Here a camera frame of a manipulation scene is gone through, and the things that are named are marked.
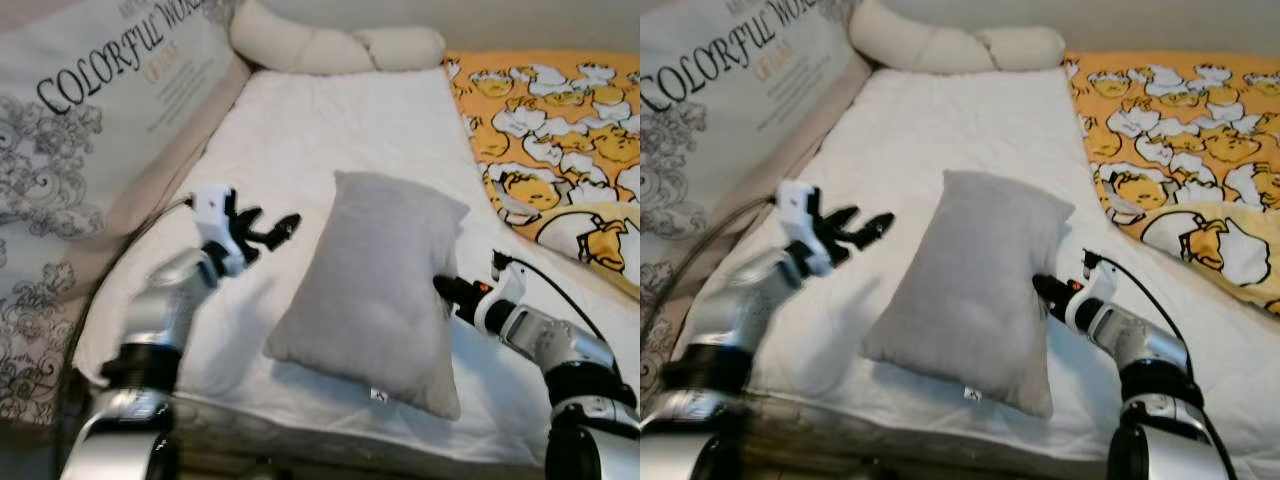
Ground long cream bolster pillow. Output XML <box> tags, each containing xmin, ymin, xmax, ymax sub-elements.
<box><xmin>228</xmin><ymin>0</ymin><xmax>448</xmax><ymax>77</ymax></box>
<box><xmin>848</xmin><ymin>0</ymin><xmax>1068</xmax><ymax>77</ymax></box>

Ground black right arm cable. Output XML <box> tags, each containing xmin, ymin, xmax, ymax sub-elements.
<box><xmin>1082</xmin><ymin>250</ymin><xmax>1241</xmax><ymax>480</ymax></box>
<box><xmin>490</xmin><ymin>250</ymin><xmax>613</xmax><ymax>351</ymax></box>

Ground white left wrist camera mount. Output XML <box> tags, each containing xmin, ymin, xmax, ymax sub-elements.
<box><xmin>190</xmin><ymin>185</ymin><xmax>249</xmax><ymax>279</ymax></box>
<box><xmin>775</xmin><ymin>180</ymin><xmax>838</xmax><ymax>279</ymax></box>

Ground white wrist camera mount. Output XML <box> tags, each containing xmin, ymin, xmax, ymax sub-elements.
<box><xmin>775</xmin><ymin>180</ymin><xmax>838</xmax><ymax>279</ymax></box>
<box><xmin>1063</xmin><ymin>262</ymin><xmax>1121</xmax><ymax>338</ymax></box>
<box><xmin>473</xmin><ymin>262</ymin><xmax>528</xmax><ymax>338</ymax></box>
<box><xmin>190</xmin><ymin>185</ymin><xmax>249</xmax><ymax>279</ymax></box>

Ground yellow egg cartoon blanket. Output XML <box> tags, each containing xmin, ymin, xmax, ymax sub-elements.
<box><xmin>442</xmin><ymin>50</ymin><xmax>641</xmax><ymax>303</ymax></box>
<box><xmin>1063</xmin><ymin>50</ymin><xmax>1280</xmax><ymax>321</ymax></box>

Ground grey patterned mattress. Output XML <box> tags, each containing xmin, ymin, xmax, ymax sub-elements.
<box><xmin>690</xmin><ymin>385</ymin><xmax>1111</xmax><ymax>479</ymax></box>
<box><xmin>75</xmin><ymin>385</ymin><xmax>549</xmax><ymax>479</ymax></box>

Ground printed grey white headboard cushion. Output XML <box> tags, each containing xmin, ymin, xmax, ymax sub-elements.
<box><xmin>0</xmin><ymin>0</ymin><xmax>253</xmax><ymax>429</ymax></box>
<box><xmin>640</xmin><ymin>0</ymin><xmax>873</xmax><ymax>406</ymax></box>

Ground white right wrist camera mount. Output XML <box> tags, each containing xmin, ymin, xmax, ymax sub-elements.
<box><xmin>1063</xmin><ymin>262</ymin><xmax>1121</xmax><ymax>338</ymax></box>
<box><xmin>473</xmin><ymin>262</ymin><xmax>528</xmax><ymax>338</ymax></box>

